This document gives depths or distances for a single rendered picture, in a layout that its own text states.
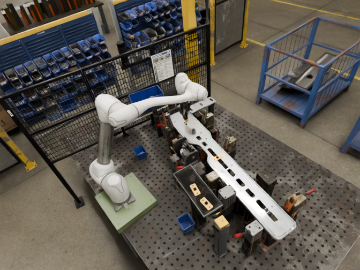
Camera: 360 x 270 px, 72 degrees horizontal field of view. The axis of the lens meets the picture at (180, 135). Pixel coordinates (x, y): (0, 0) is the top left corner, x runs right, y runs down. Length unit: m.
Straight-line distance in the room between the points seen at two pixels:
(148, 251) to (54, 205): 1.71
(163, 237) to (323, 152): 2.34
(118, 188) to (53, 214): 1.53
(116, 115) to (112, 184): 0.55
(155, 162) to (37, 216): 1.65
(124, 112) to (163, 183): 0.85
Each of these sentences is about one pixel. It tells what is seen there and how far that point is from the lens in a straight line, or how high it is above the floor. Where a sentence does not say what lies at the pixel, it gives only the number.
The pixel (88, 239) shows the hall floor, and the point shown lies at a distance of 3.01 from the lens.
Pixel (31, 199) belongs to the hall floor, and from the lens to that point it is 3.63.
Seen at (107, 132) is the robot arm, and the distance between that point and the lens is 1.85.
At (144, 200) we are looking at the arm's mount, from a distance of 2.11.
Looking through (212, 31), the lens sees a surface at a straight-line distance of 4.72.
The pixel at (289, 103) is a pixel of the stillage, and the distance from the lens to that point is 3.91.
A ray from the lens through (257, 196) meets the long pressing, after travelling 1.81.
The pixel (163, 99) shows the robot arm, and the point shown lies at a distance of 1.77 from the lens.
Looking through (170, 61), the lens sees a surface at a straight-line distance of 2.52.
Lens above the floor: 2.54
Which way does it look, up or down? 45 degrees down
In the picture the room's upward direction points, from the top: 8 degrees counter-clockwise
